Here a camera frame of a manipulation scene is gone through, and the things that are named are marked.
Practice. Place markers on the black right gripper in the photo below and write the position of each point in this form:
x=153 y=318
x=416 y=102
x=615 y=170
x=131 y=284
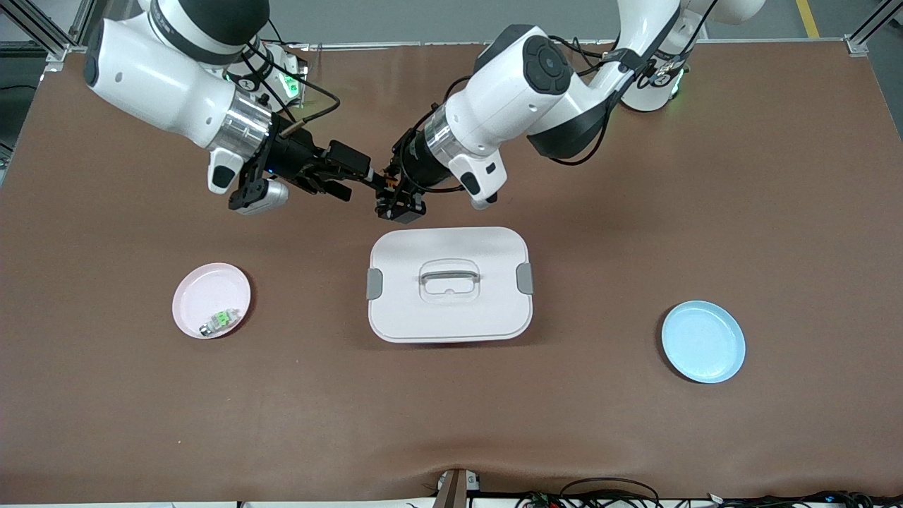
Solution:
x=291 y=156

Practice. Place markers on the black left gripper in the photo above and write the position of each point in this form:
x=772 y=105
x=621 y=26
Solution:
x=415 y=164

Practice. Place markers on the orange push button switch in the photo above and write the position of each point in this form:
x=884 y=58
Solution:
x=389 y=183

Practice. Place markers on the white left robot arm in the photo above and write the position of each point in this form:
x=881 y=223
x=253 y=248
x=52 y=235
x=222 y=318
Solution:
x=515 y=92

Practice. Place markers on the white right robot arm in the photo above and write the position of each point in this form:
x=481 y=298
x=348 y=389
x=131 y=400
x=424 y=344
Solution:
x=162 y=85

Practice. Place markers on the white lidded container box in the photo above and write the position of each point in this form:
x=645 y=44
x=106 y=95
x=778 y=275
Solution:
x=451 y=317

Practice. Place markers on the pink round plate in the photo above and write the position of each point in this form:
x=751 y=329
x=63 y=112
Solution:
x=204 y=289

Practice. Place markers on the brown table cover mat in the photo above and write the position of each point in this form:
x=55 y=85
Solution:
x=451 y=423

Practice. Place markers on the light blue round plate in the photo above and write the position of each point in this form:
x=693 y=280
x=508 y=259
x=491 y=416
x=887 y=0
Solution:
x=703 y=342

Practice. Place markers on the yellow floor tape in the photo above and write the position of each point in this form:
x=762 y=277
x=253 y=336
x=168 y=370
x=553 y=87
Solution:
x=806 y=17

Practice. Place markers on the grey table edge rail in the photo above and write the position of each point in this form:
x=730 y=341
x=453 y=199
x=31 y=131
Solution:
x=395 y=44

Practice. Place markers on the green push button switch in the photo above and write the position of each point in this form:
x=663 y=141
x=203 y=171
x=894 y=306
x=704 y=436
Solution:
x=222 y=321

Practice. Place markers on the camera mount post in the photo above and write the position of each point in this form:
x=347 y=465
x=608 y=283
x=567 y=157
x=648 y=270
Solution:
x=451 y=494

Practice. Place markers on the aluminium frame strut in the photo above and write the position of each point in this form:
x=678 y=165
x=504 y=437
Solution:
x=857 y=44
x=56 y=53

